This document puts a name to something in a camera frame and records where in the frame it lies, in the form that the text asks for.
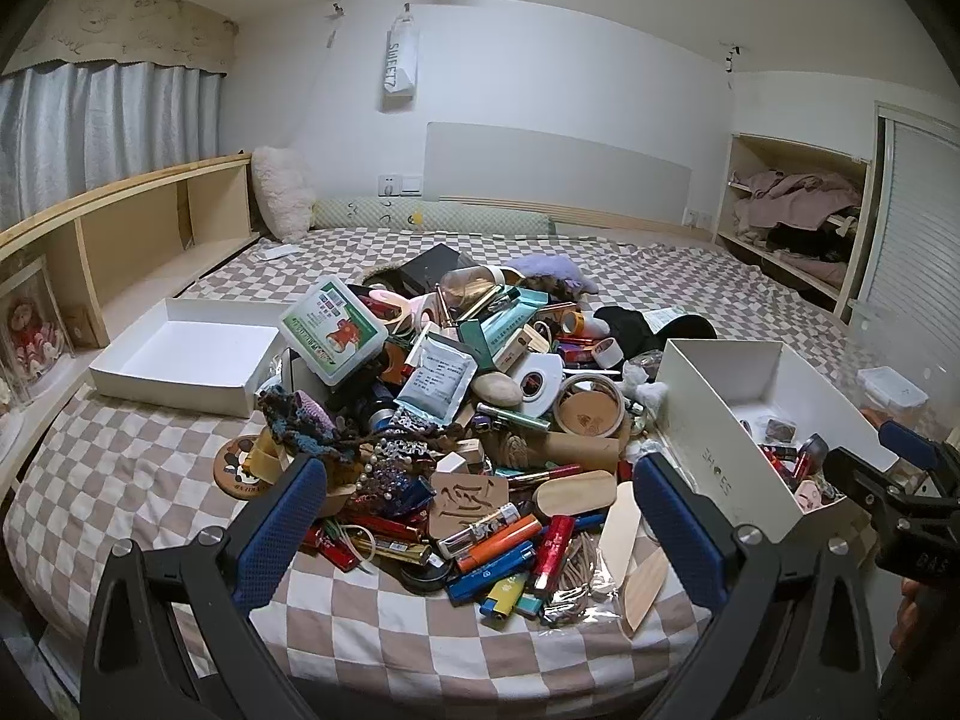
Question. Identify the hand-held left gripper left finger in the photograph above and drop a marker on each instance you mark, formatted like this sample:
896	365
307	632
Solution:
279	534

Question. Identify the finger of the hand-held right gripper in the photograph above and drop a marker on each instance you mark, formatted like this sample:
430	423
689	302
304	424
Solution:
862	481
909	444

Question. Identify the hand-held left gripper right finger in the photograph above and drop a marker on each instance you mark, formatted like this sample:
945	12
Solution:
684	532

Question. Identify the white shoe box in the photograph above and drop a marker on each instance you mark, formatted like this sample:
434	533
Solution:
705	435

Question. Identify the clear plastic container white lid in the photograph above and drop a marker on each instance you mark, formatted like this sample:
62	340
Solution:
892	386

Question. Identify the person's right hand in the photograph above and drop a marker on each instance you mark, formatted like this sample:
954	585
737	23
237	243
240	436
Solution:
913	611

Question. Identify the pale wooden insole piece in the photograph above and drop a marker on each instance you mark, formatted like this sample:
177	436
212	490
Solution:
626	532

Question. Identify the round cartoon coaster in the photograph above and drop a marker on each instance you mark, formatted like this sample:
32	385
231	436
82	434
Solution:
238	469

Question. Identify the bag of rubber bands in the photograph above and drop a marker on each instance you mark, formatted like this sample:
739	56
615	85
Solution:
577	577

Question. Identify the blue crochet pouch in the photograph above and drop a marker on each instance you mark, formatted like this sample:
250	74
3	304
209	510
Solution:
300	420

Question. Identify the oval wooden block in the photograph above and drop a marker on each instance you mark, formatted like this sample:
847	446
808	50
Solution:
574	493

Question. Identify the beaded silver tiara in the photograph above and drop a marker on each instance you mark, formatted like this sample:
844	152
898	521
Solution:
390	465

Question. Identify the red lighter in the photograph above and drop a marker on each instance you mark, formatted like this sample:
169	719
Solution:
553	553

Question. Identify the brown cardboard tube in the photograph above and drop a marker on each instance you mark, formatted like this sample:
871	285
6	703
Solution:
577	451

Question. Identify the checkered bed sheet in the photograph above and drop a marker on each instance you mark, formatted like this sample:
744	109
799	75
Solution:
420	641

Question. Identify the orange lighter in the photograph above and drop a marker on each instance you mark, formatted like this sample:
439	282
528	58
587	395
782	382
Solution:
499	549

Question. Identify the yellow lighter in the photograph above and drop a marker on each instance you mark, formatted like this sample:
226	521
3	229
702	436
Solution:
504	596

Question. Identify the carved wooden plaque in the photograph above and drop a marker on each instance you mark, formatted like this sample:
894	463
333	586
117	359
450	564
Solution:
469	502

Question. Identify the small white box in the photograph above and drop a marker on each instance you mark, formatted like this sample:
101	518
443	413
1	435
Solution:
457	461

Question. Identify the blue lighter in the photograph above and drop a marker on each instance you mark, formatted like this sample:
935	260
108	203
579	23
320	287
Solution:
491	576

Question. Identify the green transparent tube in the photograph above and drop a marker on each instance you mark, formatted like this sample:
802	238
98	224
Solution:
517	418

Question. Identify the white box lid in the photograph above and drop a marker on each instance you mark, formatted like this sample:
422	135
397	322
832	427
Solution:
180	356

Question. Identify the large white tape roll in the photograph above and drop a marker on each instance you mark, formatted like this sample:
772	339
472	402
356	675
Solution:
540	382

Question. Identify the wooden wardrobe shelf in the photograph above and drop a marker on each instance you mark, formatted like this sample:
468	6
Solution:
791	270

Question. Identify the black cloth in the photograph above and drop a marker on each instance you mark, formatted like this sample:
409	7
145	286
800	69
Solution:
637	326

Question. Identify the green and white plastic case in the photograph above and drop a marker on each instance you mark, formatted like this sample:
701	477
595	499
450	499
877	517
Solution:
341	331

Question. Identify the pile of dark clothes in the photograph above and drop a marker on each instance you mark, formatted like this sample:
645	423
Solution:
814	241

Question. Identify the white medicine pouch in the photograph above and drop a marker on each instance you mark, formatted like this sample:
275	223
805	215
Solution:
442	379

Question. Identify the white slatted sliding door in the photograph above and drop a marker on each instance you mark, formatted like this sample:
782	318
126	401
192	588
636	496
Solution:
911	217

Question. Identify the beige pebble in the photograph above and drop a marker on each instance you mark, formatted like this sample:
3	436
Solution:
499	390

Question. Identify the small orange tape roll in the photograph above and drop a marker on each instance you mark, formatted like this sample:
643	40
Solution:
574	324

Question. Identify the small wooden box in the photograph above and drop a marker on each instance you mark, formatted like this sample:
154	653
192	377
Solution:
517	349

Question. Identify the light teal carton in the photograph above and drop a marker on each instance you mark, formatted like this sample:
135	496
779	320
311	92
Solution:
510	322

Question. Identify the pile of pink clothes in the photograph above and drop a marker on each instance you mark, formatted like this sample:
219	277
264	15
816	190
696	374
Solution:
795	191

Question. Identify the purple plush toy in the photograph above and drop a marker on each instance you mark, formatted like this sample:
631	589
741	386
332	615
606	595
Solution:
547	270

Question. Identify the black box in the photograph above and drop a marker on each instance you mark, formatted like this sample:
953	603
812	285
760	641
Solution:
431	266

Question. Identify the transparent plastic cup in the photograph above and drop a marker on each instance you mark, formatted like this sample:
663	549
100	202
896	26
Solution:
469	285

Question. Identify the framed doll display box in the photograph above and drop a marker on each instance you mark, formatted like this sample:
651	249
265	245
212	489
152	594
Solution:
26	330

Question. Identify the wooden bedside shelf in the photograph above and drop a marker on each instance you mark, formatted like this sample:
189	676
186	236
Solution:
127	240

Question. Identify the white fluffy pillow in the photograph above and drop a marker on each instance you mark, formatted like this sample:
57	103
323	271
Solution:
281	191

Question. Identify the white headboard panel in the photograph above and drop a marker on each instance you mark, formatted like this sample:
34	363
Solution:
555	165

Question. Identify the grey curtain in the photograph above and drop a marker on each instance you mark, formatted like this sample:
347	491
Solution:
97	135

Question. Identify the hanging white paper bag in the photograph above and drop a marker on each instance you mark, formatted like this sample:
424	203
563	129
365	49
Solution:
397	64

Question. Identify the beige printed curtain valance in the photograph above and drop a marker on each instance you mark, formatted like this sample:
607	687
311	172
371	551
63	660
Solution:
120	22

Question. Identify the white wall socket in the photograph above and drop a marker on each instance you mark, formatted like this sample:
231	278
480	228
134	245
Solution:
401	184

